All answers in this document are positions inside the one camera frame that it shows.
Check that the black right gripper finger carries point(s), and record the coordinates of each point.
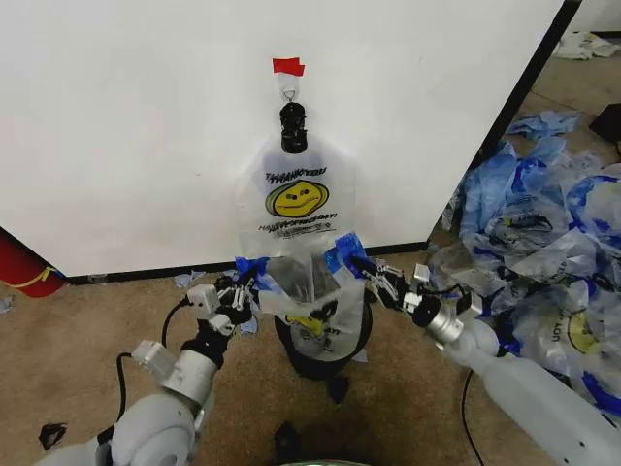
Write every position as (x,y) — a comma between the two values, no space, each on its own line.
(376,269)
(383,291)

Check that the clear smiley print garbage bag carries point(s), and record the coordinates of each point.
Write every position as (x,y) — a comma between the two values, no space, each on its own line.
(296,204)

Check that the red tape piece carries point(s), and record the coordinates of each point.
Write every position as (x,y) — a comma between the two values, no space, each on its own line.
(287,66)

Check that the clear printed bag lining bin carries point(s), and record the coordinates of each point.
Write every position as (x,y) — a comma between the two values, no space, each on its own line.
(335,320)

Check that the blue tape on bag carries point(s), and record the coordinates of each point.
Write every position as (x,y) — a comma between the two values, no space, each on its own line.
(252,269)
(347,250)

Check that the crumpled clear smiley bag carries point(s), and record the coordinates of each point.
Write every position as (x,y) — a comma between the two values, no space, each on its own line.
(572,330)

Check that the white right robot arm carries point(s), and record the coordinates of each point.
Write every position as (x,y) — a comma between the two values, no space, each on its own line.
(524,388)

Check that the black round trash bin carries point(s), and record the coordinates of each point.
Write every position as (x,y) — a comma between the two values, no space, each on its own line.
(320,364)

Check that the red object with yellow mark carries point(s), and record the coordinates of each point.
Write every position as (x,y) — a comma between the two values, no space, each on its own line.
(24,269)

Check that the black scrap on floor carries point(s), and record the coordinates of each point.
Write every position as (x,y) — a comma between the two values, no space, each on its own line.
(287,439)
(338,388)
(51,434)

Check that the dark flat object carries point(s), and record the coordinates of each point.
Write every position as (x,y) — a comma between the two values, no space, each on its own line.
(607,123)

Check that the white robot front shell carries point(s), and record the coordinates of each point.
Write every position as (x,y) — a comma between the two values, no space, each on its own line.
(303,462)

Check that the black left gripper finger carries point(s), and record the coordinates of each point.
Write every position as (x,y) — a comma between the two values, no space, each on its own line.
(241,279)
(246,302)

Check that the black bag clip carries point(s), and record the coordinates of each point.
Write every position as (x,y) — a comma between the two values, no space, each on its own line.
(292,127)

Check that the crumpled blue plastic bag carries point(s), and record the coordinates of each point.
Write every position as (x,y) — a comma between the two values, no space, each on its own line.
(543,123)
(490,189)

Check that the crumpled clear printed bag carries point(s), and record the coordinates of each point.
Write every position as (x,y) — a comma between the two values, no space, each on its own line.
(529,233)
(599,204)

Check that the crumpled white bags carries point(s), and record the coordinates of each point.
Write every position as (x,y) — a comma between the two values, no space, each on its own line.
(584,46)

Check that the clear wall hook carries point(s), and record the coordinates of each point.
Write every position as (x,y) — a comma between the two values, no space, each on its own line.
(290,89)

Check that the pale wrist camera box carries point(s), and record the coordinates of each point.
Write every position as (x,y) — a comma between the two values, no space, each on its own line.
(201,297)
(420,273)

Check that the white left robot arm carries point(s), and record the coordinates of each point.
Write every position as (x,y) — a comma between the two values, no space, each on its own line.
(145,427)

